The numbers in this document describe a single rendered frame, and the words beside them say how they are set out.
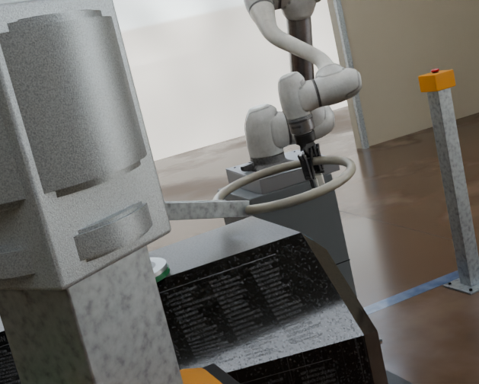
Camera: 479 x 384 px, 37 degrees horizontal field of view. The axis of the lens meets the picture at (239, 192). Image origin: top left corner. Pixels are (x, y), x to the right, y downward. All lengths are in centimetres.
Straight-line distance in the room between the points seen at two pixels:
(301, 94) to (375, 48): 565
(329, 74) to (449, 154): 122
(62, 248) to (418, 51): 755
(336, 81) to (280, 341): 99
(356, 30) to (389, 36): 41
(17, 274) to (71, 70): 31
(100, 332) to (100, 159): 28
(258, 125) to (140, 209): 200
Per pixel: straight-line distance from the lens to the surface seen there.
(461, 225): 371
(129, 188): 117
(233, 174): 328
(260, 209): 219
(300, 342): 194
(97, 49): 111
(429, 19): 856
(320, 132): 320
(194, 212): 209
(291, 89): 251
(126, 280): 121
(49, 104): 105
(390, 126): 823
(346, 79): 254
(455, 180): 365
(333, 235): 320
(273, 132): 314
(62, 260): 108
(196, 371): 161
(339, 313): 200
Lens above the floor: 144
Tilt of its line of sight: 12 degrees down
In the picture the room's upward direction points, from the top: 13 degrees counter-clockwise
